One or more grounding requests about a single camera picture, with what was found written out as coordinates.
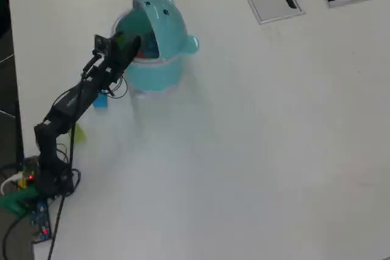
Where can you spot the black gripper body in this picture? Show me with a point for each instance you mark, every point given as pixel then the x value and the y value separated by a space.
pixel 114 65

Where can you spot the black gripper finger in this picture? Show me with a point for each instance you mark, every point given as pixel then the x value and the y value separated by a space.
pixel 119 40
pixel 133 48

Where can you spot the red lego block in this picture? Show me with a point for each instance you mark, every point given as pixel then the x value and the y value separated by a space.
pixel 143 54

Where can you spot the blue lego block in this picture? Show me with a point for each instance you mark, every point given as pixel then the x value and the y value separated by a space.
pixel 102 103

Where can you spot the green lego block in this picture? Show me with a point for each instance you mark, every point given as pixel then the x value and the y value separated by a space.
pixel 80 135

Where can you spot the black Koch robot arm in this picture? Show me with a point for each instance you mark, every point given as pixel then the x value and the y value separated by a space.
pixel 70 101

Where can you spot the teal animal-shaped bin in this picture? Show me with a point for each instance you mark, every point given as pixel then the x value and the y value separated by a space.
pixel 158 74

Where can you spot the small green controller board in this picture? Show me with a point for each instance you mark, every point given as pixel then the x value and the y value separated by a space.
pixel 30 165

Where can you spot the yellow connector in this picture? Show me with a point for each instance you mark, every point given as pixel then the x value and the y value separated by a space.
pixel 22 183

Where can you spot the green table clamp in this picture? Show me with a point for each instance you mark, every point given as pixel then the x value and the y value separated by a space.
pixel 15 200

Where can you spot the blue circuit board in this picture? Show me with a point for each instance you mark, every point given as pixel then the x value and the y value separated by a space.
pixel 41 223

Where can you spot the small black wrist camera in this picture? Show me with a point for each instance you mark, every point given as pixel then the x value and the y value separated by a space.
pixel 102 44

